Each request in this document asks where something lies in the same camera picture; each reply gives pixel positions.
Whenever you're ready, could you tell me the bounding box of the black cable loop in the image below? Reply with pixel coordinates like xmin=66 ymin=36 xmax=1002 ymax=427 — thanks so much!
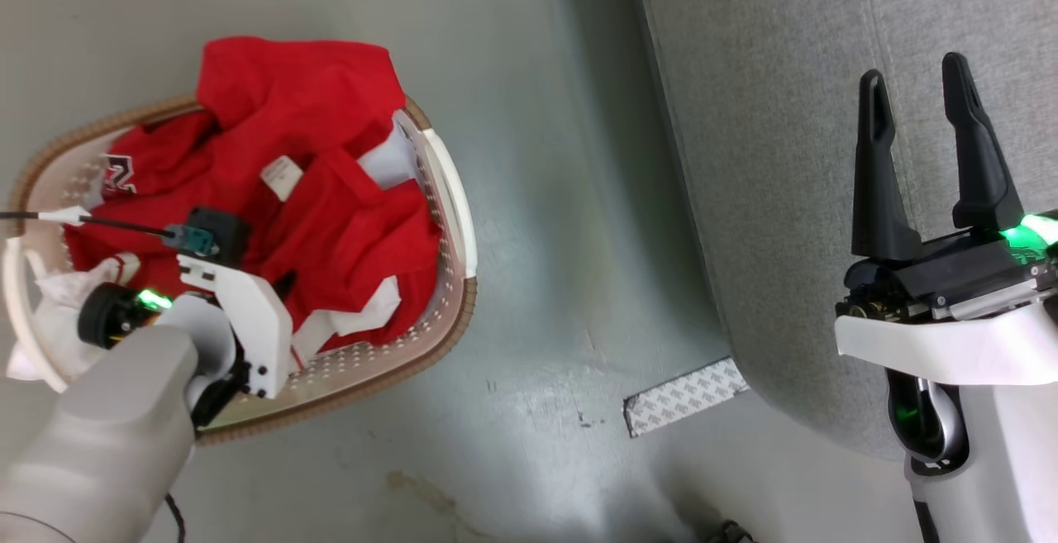
xmin=164 ymin=493 xmax=188 ymax=543

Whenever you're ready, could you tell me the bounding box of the white patterned tape strip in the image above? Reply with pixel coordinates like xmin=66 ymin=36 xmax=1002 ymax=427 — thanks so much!
xmin=624 ymin=357 xmax=751 ymax=438

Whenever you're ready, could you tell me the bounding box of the grey fabric sofa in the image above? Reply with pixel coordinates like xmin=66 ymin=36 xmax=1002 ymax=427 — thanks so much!
xmin=628 ymin=0 xmax=1058 ymax=461

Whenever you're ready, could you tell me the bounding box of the white cloth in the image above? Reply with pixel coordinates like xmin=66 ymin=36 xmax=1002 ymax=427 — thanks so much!
xmin=7 ymin=254 xmax=137 ymax=383

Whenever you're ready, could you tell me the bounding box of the thin black cable white tag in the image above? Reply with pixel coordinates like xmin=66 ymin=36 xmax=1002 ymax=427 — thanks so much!
xmin=0 ymin=206 xmax=220 ymax=259

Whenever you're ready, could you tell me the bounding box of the red and white jersey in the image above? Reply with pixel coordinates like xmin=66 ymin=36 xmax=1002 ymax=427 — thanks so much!
xmin=64 ymin=36 xmax=443 ymax=354

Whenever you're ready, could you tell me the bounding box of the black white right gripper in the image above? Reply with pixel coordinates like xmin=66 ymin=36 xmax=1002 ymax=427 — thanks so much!
xmin=835 ymin=52 xmax=1058 ymax=385

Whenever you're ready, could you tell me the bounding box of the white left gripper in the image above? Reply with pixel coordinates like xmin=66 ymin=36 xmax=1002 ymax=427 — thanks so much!
xmin=79 ymin=254 xmax=295 ymax=430

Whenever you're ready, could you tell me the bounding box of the white basket with brown rim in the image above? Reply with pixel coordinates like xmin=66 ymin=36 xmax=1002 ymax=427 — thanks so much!
xmin=0 ymin=95 xmax=479 ymax=446

